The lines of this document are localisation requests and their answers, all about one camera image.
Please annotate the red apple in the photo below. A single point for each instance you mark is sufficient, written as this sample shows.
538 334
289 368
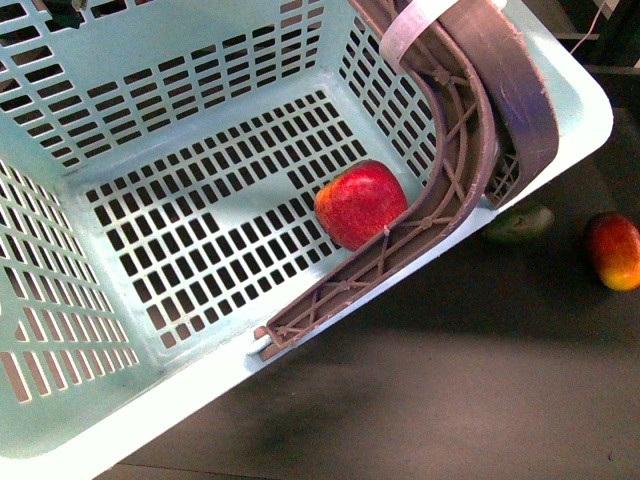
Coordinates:
359 203

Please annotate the light blue plastic basket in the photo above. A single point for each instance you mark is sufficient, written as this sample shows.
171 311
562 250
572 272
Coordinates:
159 166

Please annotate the brown basket handle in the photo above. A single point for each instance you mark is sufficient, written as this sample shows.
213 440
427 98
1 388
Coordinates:
496 130

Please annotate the green mango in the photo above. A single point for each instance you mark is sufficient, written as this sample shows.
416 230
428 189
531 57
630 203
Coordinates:
519 224

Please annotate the white zip tie right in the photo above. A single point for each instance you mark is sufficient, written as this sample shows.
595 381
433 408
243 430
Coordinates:
478 28

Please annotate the red yellow mango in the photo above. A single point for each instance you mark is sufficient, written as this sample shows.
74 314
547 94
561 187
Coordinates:
612 243

